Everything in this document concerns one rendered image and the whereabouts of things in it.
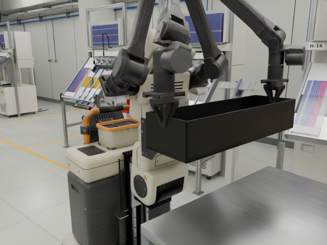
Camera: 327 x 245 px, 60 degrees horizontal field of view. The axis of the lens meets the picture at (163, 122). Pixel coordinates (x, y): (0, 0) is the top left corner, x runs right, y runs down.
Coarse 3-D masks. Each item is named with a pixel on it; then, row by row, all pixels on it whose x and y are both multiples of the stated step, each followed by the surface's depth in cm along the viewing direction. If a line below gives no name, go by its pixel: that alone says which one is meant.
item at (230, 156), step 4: (232, 148) 244; (228, 152) 247; (232, 152) 245; (228, 156) 248; (232, 156) 246; (228, 160) 249; (232, 160) 247; (228, 164) 249; (232, 164) 249; (228, 168) 250; (232, 168) 250; (228, 172) 251; (232, 172) 251; (228, 176) 252; (232, 176) 253; (228, 180) 252; (232, 180) 254; (224, 184) 256
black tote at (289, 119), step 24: (264, 96) 115; (168, 120) 75; (192, 120) 71; (216, 120) 77; (240, 120) 85; (264, 120) 94; (288, 120) 105; (168, 144) 77; (192, 144) 73; (216, 144) 79; (240, 144) 87
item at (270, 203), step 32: (224, 192) 101; (256, 192) 101; (288, 192) 101; (320, 192) 101; (160, 224) 82; (192, 224) 82; (224, 224) 82; (256, 224) 82; (288, 224) 82; (320, 224) 82
